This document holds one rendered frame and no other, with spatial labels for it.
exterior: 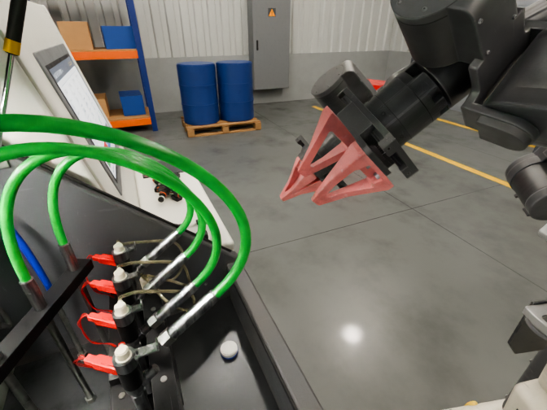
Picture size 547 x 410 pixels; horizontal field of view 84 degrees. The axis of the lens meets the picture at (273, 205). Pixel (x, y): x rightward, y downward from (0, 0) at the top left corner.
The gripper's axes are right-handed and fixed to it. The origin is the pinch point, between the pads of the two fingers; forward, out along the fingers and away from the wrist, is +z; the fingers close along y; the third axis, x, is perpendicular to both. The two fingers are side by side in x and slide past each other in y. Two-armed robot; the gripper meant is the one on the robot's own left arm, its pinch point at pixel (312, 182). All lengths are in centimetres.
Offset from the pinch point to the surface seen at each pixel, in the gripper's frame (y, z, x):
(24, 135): -31, 35, -24
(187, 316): 4.0, 23.9, 0.4
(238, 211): -0.8, 8.6, -3.3
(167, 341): 5.7, 27.6, -0.2
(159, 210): -50, 55, 14
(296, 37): -669, -25, 277
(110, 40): -497, 175, 1
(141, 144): -1.5, 7.7, -16.3
